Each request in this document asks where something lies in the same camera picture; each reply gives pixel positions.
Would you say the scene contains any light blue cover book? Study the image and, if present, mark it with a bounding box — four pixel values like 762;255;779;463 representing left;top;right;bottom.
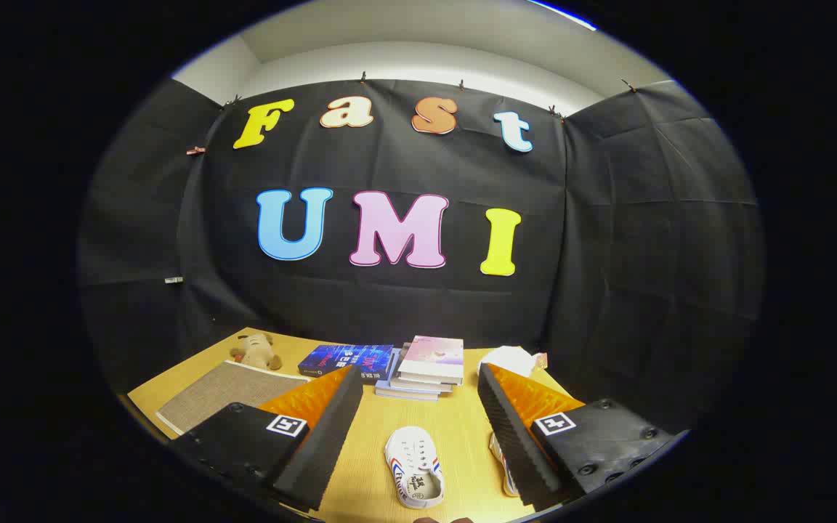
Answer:
375;384;442;402

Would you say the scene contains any white plush toy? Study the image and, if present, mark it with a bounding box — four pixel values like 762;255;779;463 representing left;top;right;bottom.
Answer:
477;345;549;378

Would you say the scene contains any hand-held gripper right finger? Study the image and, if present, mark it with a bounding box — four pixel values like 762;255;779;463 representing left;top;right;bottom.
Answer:
477;362;677;513

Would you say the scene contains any brown plush toy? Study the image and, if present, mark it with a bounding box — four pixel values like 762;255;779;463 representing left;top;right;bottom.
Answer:
229;333;283;371

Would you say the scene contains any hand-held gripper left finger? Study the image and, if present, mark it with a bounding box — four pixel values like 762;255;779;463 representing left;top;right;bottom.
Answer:
170;365;365;513

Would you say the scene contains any grey cover book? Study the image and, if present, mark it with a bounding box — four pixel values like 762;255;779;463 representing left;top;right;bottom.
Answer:
388;376;456;395

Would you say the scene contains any pink cover book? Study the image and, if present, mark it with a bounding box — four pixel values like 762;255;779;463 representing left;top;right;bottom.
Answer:
397;335;465;386

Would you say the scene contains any dark blue book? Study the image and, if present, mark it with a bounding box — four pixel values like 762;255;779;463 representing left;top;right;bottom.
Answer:
297;344;395;384

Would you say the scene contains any brown woven storage box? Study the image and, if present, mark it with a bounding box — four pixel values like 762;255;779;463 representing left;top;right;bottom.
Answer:
155;360;312;437

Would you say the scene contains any white canvas shoe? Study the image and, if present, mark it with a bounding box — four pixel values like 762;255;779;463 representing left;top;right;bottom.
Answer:
384;426;445;509
489;432;519;498

